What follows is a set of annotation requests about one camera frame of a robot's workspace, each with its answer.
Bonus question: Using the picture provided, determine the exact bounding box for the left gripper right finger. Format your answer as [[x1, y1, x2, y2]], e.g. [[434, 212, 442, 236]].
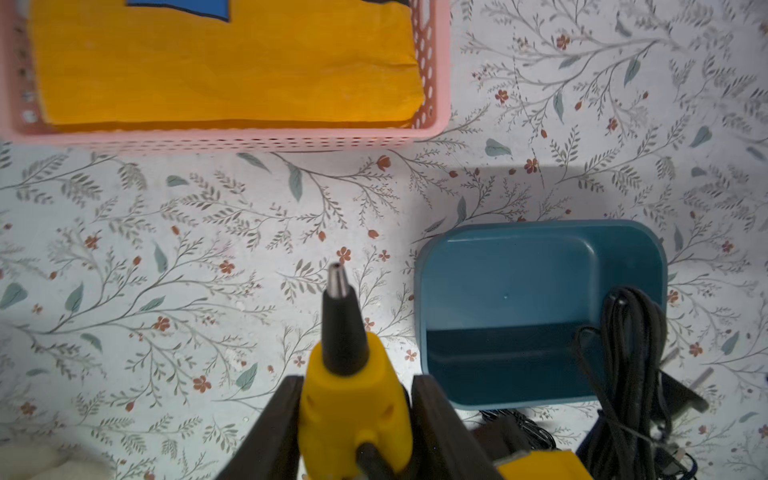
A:
[[411, 375, 502, 480]]

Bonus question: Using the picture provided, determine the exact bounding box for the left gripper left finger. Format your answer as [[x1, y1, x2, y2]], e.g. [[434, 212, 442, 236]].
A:
[[217, 376, 304, 480]]

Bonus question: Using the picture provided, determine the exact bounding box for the yellow hot glue gun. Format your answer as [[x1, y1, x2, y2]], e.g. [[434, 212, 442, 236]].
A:
[[298, 263, 589, 479]]

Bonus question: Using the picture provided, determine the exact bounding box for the yellow gun black cable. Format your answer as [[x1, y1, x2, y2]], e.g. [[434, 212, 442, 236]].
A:
[[479, 286, 710, 480]]

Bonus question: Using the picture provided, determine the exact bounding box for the teal plastic storage box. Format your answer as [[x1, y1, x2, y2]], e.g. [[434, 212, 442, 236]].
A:
[[414, 220, 667, 410]]

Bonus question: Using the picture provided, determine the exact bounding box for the pink plastic basket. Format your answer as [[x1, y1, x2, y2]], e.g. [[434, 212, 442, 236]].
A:
[[1, 1, 451, 154]]

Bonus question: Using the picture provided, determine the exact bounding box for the yellow folded cloth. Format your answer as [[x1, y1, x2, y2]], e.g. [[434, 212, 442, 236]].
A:
[[28, 1, 424, 129]]

